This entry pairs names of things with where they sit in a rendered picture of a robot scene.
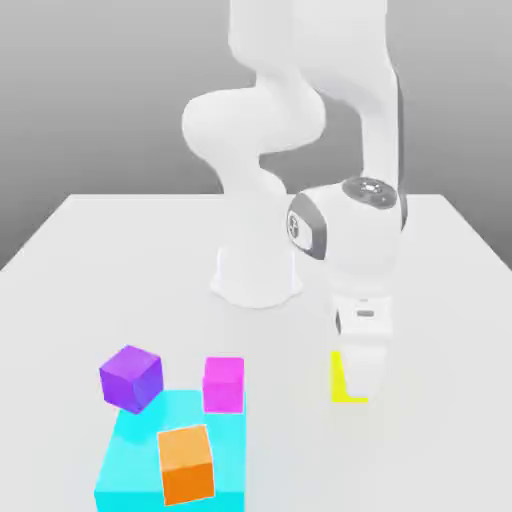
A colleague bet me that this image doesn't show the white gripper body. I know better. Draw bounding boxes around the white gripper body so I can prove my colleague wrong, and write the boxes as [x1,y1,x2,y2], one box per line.
[338,332,392,398]

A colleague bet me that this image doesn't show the small yellow cube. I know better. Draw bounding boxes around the small yellow cube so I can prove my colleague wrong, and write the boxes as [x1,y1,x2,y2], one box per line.
[330,350,370,404]

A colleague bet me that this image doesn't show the small magenta cube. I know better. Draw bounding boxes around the small magenta cube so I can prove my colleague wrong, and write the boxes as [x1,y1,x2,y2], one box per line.
[202,356,246,415]

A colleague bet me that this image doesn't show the small orange cube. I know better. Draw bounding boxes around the small orange cube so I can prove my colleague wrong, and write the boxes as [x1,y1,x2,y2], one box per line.
[156,424,216,508]

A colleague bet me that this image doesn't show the small purple cube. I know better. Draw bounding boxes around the small purple cube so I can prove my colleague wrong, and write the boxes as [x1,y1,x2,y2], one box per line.
[98,344,165,416]

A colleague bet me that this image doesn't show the large cyan box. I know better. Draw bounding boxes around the large cyan box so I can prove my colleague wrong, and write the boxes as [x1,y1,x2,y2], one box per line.
[93,389,246,512]

